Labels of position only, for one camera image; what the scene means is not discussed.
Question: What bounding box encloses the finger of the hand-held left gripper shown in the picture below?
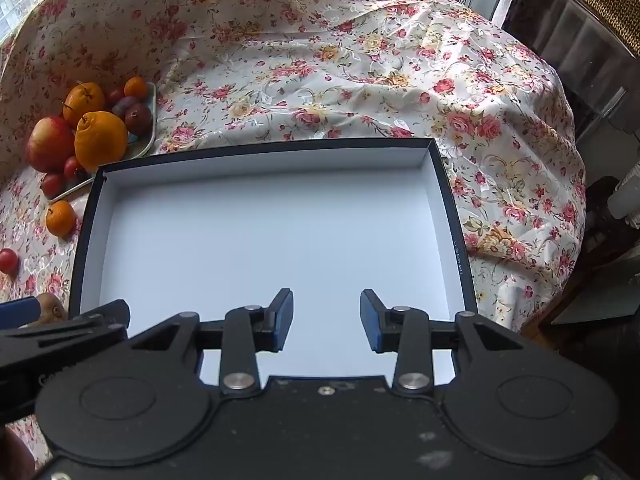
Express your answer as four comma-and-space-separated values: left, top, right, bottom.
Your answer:
0, 296, 42, 332
0, 300, 132, 369

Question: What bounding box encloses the floral tablecloth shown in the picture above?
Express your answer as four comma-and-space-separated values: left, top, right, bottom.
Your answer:
0, 0, 588, 480

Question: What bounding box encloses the large round orange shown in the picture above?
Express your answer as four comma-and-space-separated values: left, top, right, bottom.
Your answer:
62, 81, 106, 128

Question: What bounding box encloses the white rounded object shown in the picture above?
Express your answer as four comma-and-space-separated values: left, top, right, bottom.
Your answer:
607, 160, 640, 221

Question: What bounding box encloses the black box with white inside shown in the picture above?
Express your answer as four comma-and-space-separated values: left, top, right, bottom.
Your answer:
68, 137, 480, 387

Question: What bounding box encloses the brown kiwi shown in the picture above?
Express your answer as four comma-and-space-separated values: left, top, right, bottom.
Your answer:
27, 292, 68, 328

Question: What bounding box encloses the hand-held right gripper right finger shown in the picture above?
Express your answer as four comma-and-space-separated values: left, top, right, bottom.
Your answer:
360, 288, 526, 396

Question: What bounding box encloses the dark red plum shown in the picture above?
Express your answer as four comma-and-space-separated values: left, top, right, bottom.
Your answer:
124, 103, 152, 130

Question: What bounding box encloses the light green tray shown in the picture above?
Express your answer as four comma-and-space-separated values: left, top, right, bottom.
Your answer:
47, 81, 157, 204

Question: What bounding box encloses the small mandarin orange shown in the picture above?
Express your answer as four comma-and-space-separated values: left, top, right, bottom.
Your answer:
123, 76, 149, 100
46, 200, 77, 238

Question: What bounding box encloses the large orange with knobbed top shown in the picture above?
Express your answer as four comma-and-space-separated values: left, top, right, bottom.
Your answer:
74, 110, 129, 173

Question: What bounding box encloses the red apple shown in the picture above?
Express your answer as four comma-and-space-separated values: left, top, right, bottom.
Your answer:
26, 116, 77, 173

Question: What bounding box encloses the dark wooden cabinet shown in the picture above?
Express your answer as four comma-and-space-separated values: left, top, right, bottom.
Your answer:
502, 0, 640, 136

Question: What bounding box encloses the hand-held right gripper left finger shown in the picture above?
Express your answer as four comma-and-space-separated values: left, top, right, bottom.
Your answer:
129, 288, 294, 398

